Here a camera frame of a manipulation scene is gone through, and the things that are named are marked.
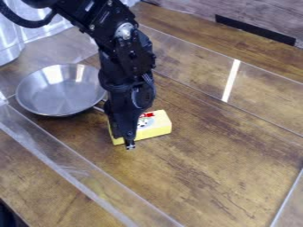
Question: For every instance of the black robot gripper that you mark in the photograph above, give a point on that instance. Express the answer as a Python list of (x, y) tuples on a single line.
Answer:
[(127, 105)]

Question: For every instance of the yellow butter block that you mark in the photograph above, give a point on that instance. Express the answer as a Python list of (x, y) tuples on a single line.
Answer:
[(152, 124)]

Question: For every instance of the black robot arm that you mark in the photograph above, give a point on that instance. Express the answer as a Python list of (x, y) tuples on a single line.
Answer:
[(127, 59)]

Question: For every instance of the silver frying pan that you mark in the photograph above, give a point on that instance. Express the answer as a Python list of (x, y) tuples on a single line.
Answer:
[(60, 90)]

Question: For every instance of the black strip on table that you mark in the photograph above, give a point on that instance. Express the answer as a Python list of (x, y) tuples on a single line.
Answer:
[(255, 30)]

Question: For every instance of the clear acrylic front wall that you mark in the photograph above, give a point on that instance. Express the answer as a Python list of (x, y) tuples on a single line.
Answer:
[(128, 207)]

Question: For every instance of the clear acrylic wall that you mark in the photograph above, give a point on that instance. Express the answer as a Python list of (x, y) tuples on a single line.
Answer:
[(128, 207), (261, 93)]

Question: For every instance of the clear acrylic back wall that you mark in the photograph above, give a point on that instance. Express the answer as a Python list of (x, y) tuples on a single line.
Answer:
[(261, 93)]

